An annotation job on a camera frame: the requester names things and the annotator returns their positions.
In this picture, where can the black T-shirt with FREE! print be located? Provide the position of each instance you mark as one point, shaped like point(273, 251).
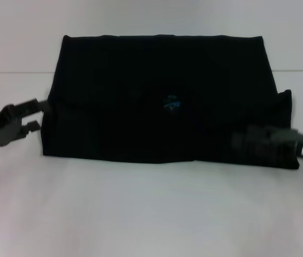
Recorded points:
point(167, 107)

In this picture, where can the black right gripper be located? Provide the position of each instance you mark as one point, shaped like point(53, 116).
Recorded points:
point(296, 144)

